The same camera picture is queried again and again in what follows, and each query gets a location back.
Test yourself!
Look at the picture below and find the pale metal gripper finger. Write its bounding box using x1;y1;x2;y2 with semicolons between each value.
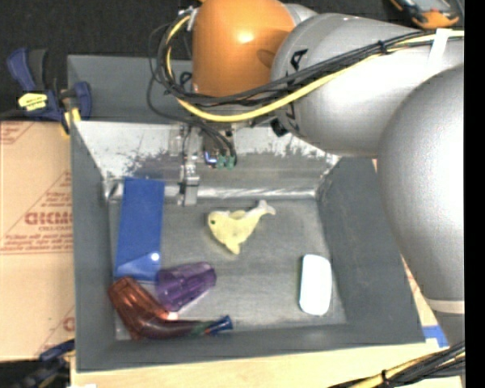
179;163;201;208
168;127;185;157

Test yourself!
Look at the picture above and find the black cylinder on white bracket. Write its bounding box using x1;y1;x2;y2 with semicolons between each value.
270;117;293;137

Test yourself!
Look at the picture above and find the purple clear plastic cup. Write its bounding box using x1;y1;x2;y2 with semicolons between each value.
156;261;218;313

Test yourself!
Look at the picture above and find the red clear curved plastic tube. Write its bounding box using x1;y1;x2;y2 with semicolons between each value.
107;276;234;341

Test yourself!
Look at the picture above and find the blue flat block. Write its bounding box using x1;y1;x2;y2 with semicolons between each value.
113;177;166;280

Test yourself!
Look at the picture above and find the yellow toy dolphin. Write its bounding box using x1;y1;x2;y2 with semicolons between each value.
207;199;277;255

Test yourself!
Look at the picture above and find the brown cardboard board, red print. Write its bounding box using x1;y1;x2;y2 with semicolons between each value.
0;119;76;364

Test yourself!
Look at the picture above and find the grey metal bin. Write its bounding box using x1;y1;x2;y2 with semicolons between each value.
66;54;427;373

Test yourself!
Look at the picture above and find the white computer mouse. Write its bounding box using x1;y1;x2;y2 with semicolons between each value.
298;253;334;317

